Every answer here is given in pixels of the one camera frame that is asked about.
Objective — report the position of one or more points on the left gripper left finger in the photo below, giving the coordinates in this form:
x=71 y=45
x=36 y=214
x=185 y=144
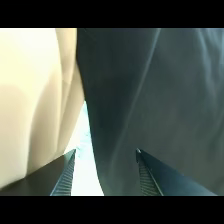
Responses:
x=50 y=178

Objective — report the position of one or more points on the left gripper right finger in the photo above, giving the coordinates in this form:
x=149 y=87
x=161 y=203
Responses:
x=163 y=178

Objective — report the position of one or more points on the black garment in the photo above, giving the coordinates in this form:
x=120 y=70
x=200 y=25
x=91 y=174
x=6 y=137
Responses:
x=150 y=93

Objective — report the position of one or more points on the cream garment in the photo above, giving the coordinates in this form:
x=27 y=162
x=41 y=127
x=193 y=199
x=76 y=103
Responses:
x=30 y=100

